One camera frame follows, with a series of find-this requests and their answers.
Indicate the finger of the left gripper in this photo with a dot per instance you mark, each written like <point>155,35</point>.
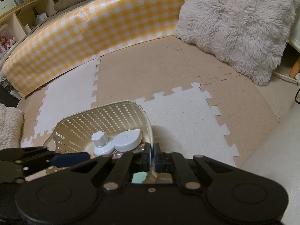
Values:
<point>70,159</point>

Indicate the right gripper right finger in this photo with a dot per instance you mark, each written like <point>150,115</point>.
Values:
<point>163,162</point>

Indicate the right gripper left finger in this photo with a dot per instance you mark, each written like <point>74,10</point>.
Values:
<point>142,159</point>

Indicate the mint green round object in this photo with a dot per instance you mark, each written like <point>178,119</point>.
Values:
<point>139,178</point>

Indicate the white teardrop tape measure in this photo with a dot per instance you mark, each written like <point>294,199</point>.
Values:
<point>127,140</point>

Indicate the cream plastic lattice basket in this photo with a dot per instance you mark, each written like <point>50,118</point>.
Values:
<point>74,133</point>

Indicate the clear plastic bottle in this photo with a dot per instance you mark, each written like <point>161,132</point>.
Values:
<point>117,154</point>

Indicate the white knob cap container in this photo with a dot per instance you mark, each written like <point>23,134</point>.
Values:
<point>102,144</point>

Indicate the cream fluffy blanket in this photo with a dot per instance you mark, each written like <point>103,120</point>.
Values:
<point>11,123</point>

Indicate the framed baby photo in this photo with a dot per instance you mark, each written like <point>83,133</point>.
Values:
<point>7,40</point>

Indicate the yellow white checkered bumper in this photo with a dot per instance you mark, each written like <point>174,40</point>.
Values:
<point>86,33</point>

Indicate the wooden shelf unit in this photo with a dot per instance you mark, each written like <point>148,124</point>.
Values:
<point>26,17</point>

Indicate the white fluffy cushion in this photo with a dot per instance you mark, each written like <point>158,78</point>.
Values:
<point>249,35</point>

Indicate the wooden furniture leg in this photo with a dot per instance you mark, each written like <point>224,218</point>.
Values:
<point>295,69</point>

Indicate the white furniture panel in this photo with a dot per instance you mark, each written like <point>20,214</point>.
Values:
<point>294,43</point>

